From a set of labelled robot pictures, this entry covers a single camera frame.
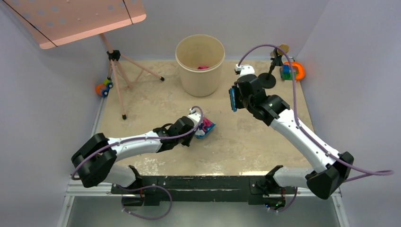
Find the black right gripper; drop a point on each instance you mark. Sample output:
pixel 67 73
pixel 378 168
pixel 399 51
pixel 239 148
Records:
pixel 239 105

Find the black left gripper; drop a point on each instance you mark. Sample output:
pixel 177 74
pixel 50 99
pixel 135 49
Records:
pixel 187 142

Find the blue hand brush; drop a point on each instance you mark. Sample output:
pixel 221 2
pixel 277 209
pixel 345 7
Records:
pixel 233 95

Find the blue dustpan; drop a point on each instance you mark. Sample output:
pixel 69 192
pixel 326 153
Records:
pixel 200 127

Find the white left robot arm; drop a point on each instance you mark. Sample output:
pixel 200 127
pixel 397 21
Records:
pixel 96 161

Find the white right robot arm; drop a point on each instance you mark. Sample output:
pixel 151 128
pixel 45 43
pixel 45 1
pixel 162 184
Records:
pixel 329 168

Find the black microphone stand toy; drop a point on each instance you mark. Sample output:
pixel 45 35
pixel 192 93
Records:
pixel 267 80

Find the pink paper scrap left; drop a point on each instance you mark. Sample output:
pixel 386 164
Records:
pixel 207 124

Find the pink paper scrap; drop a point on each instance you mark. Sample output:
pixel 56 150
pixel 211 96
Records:
pixel 207 124
pixel 202 67

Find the orange colourful block toy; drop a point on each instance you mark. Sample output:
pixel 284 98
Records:
pixel 286 72

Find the pink paper scrap right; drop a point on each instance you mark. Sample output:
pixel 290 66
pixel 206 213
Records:
pixel 202 67

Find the beige round bin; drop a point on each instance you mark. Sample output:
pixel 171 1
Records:
pixel 195 51

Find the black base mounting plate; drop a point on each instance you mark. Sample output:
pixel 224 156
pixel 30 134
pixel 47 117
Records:
pixel 252 189

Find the orange wheeled toy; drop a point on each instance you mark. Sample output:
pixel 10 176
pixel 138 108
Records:
pixel 104 88

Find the pink music stand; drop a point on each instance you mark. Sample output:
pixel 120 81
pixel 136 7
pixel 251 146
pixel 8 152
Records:
pixel 53 23

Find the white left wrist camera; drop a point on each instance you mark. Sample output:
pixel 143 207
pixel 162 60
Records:
pixel 196 117

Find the aluminium frame rail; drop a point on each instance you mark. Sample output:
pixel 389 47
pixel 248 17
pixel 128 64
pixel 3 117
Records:
pixel 104 189

